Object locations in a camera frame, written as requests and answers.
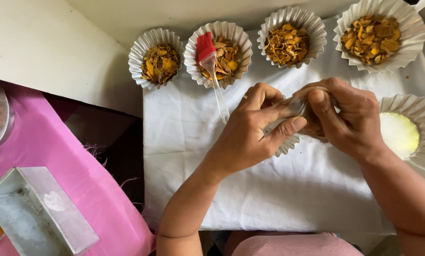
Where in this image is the person's right hand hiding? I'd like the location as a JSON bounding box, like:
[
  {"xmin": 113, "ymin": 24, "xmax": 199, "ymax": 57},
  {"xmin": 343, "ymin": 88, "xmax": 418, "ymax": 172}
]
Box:
[{"xmin": 294, "ymin": 78, "xmax": 387, "ymax": 162}]

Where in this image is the person's left hand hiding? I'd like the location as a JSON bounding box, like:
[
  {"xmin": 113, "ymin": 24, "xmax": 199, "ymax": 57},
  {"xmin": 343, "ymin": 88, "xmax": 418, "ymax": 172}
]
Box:
[{"xmin": 205, "ymin": 82, "xmax": 308, "ymax": 178}]

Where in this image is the clear fluted plastic cup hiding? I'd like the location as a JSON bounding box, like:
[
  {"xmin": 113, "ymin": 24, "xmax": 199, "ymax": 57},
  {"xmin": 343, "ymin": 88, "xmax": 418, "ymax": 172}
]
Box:
[{"xmin": 263, "ymin": 86, "xmax": 341, "ymax": 158}]

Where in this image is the empty fluted cup yellow bottom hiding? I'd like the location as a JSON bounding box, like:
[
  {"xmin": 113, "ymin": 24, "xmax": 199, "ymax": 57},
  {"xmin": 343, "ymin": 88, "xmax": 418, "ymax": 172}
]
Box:
[{"xmin": 379, "ymin": 94, "xmax": 425, "ymax": 178}]

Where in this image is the white cloth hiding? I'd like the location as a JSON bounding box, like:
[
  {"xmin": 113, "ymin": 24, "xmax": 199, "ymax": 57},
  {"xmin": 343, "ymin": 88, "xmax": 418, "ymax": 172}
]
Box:
[{"xmin": 142, "ymin": 16, "xmax": 425, "ymax": 235}]

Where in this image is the heap of dried turmeric pieces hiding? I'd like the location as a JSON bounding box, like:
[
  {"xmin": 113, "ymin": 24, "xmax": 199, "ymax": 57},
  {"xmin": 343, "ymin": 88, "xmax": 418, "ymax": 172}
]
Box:
[
  {"xmin": 341, "ymin": 15, "xmax": 402, "ymax": 65},
  {"xmin": 197, "ymin": 36, "xmax": 241, "ymax": 81},
  {"xmin": 264, "ymin": 23, "xmax": 310, "ymax": 67},
  {"xmin": 140, "ymin": 43, "xmax": 181, "ymax": 84}
]

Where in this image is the fluted cup holding brush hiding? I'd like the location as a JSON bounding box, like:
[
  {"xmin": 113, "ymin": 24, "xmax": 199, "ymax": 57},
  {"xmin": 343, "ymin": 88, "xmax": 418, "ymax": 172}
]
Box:
[{"xmin": 183, "ymin": 21, "xmax": 253, "ymax": 89}]

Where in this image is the medium fluted cup with turmeric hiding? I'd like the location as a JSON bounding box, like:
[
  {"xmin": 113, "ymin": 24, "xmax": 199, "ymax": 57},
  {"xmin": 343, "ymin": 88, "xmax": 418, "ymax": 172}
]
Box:
[{"xmin": 257, "ymin": 6, "xmax": 327, "ymax": 69}]

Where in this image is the large fluted cup with turmeric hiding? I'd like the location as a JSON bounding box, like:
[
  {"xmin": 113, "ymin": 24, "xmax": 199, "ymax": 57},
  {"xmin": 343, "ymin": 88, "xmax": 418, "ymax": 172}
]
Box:
[{"xmin": 333, "ymin": 0, "xmax": 425, "ymax": 74}]

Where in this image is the person's pink garment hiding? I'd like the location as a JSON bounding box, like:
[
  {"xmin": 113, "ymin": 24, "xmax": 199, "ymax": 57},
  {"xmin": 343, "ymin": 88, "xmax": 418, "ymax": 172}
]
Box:
[{"xmin": 224, "ymin": 231, "xmax": 364, "ymax": 256}]

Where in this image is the small fluted cup with turmeric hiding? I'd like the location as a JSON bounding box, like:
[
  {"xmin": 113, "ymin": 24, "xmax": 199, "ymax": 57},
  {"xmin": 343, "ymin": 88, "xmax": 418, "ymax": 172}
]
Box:
[{"xmin": 128, "ymin": 28, "xmax": 185, "ymax": 90}]

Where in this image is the pink cloth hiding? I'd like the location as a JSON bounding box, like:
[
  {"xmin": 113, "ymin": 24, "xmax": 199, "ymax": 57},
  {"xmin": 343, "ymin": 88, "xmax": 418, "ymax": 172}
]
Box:
[{"xmin": 0, "ymin": 83, "xmax": 156, "ymax": 256}]

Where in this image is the rectangular metal tin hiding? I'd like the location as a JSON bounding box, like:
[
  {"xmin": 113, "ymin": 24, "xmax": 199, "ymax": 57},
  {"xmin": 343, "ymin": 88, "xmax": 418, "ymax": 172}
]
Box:
[{"xmin": 0, "ymin": 166, "xmax": 100, "ymax": 256}]

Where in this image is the red silicone brush clear handle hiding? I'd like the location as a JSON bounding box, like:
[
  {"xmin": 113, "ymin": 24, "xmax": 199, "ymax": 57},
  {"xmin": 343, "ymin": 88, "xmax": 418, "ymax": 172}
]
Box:
[{"xmin": 197, "ymin": 32, "xmax": 231, "ymax": 125}]

